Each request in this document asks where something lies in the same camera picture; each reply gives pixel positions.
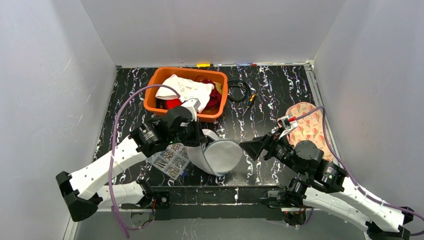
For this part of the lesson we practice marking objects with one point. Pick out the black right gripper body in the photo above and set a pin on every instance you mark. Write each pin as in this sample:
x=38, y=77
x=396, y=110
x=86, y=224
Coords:
x=266, y=148

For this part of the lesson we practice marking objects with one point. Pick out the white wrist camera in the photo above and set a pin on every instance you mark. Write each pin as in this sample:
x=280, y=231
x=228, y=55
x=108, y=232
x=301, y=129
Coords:
x=288, y=123
x=192, y=105

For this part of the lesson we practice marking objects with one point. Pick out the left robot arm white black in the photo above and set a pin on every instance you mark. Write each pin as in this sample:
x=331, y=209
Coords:
x=85, y=191

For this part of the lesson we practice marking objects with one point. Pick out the yellow marker at wall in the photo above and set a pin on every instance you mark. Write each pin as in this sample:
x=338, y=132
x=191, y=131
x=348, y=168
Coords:
x=204, y=65

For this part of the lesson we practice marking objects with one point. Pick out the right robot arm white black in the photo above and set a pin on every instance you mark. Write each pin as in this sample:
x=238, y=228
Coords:
x=328, y=188

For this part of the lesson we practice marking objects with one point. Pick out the bright red bra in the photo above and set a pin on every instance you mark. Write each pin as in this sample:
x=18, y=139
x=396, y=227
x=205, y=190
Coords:
x=167, y=104

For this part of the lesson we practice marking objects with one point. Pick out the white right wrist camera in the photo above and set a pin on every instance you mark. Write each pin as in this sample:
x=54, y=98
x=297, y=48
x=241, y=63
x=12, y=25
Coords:
x=288, y=123

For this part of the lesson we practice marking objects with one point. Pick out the clear plastic screw organizer box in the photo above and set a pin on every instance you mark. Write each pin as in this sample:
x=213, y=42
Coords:
x=172, y=161

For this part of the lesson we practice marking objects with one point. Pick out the dark red bra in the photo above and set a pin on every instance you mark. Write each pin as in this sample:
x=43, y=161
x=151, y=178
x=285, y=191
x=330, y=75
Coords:
x=215, y=96

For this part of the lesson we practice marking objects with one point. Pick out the peach print mesh laundry bag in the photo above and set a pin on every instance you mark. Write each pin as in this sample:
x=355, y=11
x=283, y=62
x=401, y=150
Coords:
x=309, y=128

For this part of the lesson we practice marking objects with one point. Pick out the orange black screwdriver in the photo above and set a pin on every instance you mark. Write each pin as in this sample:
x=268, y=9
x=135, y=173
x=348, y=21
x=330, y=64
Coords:
x=250, y=104

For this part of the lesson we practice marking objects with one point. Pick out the orange plastic basin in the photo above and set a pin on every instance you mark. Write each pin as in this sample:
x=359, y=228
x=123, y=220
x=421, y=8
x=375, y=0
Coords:
x=162, y=73

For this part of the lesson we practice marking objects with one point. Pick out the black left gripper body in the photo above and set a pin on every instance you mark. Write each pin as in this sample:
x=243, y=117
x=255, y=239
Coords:
x=195, y=133

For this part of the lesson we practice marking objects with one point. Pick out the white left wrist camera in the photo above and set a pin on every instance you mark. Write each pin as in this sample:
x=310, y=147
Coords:
x=192, y=105

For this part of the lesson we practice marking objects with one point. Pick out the white bra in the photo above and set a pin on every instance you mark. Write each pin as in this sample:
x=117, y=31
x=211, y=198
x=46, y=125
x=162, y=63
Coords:
x=187, y=89

